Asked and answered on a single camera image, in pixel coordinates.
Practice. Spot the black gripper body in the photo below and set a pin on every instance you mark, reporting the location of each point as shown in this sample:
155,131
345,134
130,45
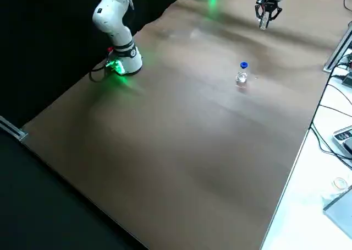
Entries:
266,2

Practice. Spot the clear glass sample vial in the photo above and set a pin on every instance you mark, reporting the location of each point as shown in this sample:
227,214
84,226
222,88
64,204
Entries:
263,23

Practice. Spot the clear blue-capped dropper bottle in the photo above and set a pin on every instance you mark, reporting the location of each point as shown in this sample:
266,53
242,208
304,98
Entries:
241,79

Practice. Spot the small black device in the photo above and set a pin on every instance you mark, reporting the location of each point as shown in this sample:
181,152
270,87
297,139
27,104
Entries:
347,80

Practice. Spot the grey device with buttons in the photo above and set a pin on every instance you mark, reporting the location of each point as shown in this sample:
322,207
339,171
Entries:
343,142

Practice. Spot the small clear glass dish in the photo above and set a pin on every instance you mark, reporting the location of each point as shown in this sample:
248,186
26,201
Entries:
340,184

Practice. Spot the grey laptop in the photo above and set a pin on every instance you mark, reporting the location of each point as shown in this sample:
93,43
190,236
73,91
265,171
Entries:
341,214

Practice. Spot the aluminium camera post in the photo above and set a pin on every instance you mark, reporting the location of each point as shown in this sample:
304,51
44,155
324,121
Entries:
336,51

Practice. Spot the silver corner rail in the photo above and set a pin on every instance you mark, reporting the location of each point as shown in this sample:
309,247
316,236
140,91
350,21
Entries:
13,129

